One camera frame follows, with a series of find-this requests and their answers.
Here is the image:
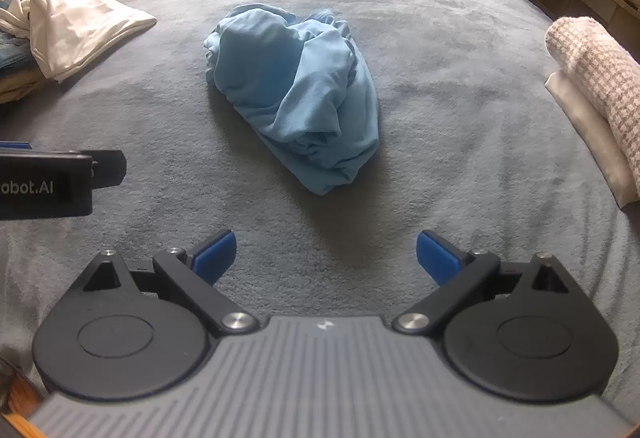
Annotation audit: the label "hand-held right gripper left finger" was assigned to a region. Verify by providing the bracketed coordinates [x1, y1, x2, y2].
[80, 229, 261, 335]

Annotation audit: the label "light blue printed t-shirt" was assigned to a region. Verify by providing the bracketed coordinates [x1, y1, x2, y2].
[202, 3, 381, 196]

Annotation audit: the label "grey bed blanket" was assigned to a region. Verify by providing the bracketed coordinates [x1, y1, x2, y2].
[0, 0, 640, 419]

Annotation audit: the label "cream folded cloth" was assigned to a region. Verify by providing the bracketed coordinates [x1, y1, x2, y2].
[545, 71, 640, 211]

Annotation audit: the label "checked folded cloth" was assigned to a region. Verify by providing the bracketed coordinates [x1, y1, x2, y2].
[545, 17, 640, 199]

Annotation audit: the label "white folded shirt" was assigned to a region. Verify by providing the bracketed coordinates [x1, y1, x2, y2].
[0, 0, 158, 84]

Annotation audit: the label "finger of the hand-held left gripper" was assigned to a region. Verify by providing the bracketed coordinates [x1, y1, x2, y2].
[80, 149, 127, 187]

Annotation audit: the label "folded beige pants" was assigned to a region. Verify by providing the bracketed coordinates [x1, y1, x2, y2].
[0, 68, 51, 105]

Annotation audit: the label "folded blue jeans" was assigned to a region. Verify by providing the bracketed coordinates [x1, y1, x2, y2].
[0, 31, 38, 74]

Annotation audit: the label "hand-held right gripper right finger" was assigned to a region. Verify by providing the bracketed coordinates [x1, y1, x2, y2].
[392, 229, 573, 334]

